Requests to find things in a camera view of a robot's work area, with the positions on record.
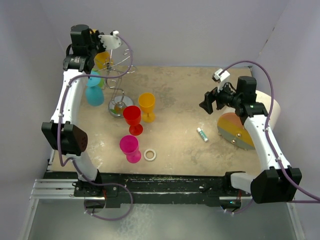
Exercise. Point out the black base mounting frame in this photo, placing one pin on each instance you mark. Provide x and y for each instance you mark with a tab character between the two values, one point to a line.
125	188

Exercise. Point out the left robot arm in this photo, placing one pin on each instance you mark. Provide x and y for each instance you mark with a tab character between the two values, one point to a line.
62	132

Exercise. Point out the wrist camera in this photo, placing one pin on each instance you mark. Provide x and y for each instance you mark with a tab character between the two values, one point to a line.
221	77
111	41

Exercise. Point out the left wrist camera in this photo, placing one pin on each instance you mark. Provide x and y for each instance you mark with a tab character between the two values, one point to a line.
111	41

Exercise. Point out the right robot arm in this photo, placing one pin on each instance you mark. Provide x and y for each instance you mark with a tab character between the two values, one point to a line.
275	182

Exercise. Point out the orange wine glass front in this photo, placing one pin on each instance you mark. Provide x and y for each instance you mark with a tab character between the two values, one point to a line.
102	60

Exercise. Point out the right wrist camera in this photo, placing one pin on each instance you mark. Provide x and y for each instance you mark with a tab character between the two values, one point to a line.
221	77

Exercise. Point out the aluminium rail frame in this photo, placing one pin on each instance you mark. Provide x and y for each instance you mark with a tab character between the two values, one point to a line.
56	214

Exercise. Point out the blue plastic wine glass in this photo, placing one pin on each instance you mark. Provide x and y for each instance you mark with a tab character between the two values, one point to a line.
93	92

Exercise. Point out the red plastic wine glass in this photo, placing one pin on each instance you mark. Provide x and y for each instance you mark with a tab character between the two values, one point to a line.
132	116

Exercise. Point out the green plastic wine glass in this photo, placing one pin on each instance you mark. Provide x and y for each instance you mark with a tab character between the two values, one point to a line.
102	83

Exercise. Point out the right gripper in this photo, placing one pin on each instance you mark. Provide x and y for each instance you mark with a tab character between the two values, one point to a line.
211	96

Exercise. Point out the orange wine glass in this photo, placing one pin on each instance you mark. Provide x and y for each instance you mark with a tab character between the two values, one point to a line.
102	60
146	103

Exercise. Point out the pink plastic wine glass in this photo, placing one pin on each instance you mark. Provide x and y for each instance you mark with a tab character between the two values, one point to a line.
129	145

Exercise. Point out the chrome wire wine glass rack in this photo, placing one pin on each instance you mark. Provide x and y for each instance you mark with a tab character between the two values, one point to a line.
119	100

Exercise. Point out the white green lip balm tube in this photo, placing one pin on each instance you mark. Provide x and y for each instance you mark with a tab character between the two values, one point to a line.
202	134

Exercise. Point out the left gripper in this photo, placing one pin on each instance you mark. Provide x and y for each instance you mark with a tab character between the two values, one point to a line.
95	36

